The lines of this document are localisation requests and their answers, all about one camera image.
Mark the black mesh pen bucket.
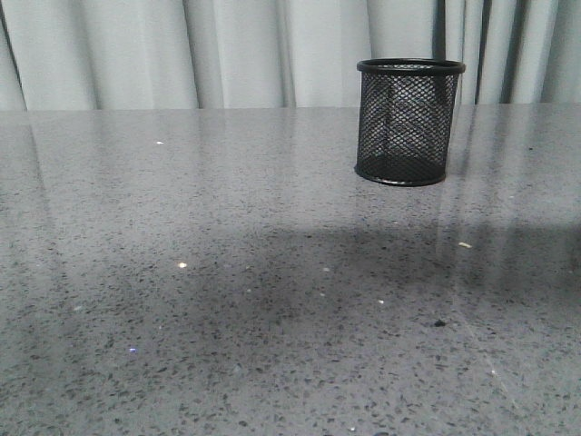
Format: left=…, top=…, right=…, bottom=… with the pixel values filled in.
left=354, top=58, right=466, bottom=187

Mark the light grey curtain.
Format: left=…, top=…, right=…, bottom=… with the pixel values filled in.
left=1, top=1, right=580, bottom=110

